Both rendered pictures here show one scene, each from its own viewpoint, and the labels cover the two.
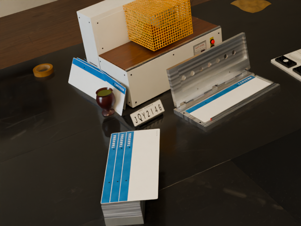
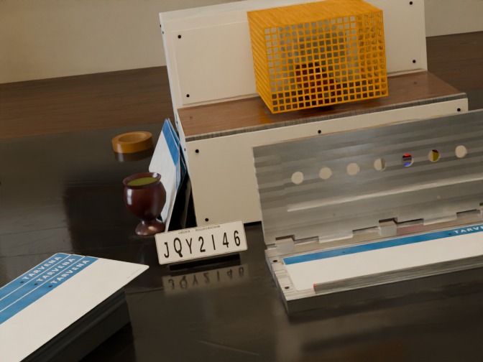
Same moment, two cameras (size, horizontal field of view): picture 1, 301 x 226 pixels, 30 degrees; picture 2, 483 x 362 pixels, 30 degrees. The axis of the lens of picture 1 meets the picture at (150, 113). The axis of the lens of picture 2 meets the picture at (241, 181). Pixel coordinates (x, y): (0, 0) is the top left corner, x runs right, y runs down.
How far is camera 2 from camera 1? 1.21 m
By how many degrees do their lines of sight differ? 27
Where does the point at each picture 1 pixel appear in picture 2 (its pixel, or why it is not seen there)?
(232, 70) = (448, 195)
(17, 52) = (134, 112)
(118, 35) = (230, 76)
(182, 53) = not seen: hidden behind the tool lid
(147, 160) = (45, 320)
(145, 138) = (100, 277)
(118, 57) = (204, 115)
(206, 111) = (325, 270)
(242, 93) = (443, 253)
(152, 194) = not seen: outside the picture
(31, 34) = not seen: hidden behind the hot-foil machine
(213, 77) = (387, 198)
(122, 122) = (152, 253)
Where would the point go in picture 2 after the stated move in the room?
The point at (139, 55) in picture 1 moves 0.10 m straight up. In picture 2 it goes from (243, 119) to (236, 69)
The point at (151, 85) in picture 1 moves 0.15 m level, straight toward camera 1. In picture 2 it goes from (253, 190) to (218, 221)
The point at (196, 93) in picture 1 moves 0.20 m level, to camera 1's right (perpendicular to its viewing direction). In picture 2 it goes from (329, 224) to (444, 231)
